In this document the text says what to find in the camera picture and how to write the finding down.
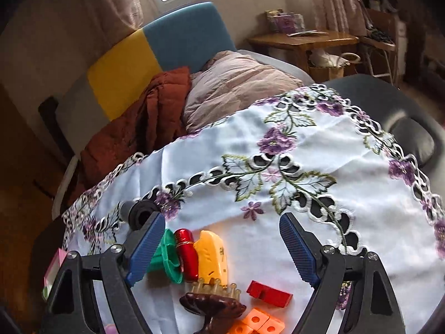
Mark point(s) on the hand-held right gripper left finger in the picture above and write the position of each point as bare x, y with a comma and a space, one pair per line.
146, 247

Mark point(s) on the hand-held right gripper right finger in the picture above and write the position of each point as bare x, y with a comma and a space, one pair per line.
299, 250

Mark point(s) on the green plastic spool toy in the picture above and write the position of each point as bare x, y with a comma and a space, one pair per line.
168, 255

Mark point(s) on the red glossy toy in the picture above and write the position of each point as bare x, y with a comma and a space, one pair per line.
186, 254

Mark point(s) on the red plastic block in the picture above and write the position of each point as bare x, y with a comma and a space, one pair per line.
267, 292

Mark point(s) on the orange yellow plastic toy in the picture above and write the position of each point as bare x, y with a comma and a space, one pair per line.
212, 254

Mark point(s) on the orange holed cube blocks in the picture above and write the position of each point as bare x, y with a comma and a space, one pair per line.
257, 318

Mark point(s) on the brown massager with amber pins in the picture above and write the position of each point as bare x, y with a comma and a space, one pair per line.
212, 308

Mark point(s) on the pink cardboard box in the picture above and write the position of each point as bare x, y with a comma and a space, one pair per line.
52, 275

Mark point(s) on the white floral embroidered tablecloth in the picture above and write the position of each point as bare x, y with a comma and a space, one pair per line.
330, 139

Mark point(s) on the rust brown blanket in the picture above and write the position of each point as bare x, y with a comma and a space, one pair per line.
149, 118

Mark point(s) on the black padded table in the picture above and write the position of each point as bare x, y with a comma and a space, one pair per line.
382, 94

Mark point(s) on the beige pillow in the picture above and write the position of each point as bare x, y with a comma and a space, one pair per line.
236, 80

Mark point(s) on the woven basket with white cloth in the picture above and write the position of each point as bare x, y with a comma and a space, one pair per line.
330, 68

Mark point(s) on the wooden desk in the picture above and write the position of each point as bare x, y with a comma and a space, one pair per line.
313, 40

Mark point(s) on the yellow and blue headboard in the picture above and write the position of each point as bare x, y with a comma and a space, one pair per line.
187, 34

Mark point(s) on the white shelf rack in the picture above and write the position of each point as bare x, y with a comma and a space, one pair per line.
382, 41

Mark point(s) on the purple printed box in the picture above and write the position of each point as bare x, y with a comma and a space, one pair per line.
285, 21

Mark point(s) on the white bed frame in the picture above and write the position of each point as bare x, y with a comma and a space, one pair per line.
64, 184

